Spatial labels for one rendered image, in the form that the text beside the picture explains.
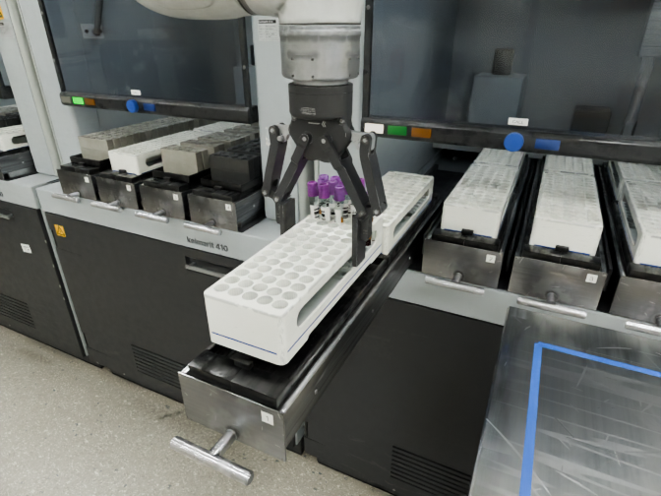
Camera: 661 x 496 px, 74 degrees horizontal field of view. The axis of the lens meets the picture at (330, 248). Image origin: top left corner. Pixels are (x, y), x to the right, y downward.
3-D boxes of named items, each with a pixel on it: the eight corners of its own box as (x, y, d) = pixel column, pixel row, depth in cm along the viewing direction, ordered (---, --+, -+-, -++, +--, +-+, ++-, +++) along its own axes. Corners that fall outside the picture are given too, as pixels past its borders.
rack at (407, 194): (388, 197, 100) (390, 170, 97) (432, 204, 96) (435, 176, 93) (330, 249, 76) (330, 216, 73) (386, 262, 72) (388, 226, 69)
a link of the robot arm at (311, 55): (340, 25, 43) (339, 90, 46) (373, 26, 50) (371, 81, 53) (262, 26, 47) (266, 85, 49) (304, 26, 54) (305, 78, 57)
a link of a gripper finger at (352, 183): (330, 133, 55) (338, 128, 54) (370, 212, 57) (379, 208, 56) (315, 139, 52) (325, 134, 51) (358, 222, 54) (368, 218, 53)
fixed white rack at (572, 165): (544, 163, 125) (549, 142, 122) (583, 167, 121) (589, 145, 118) (537, 195, 101) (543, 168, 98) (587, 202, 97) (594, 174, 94)
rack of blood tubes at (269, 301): (326, 237, 73) (326, 203, 71) (383, 249, 69) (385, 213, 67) (208, 340, 49) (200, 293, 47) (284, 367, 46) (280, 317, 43)
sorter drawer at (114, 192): (252, 147, 171) (250, 123, 167) (282, 151, 166) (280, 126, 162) (86, 208, 113) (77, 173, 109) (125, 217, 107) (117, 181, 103)
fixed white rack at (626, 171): (605, 170, 119) (612, 147, 116) (649, 175, 115) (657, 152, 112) (614, 206, 95) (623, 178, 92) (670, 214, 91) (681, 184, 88)
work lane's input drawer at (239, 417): (384, 217, 107) (386, 182, 103) (441, 227, 101) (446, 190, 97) (157, 448, 48) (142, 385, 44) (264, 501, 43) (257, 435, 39)
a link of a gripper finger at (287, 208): (283, 205, 59) (278, 204, 59) (285, 251, 62) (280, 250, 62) (295, 198, 61) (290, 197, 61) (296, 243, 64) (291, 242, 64)
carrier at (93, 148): (117, 160, 121) (112, 139, 119) (111, 162, 120) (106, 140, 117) (89, 155, 126) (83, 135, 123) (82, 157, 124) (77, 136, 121)
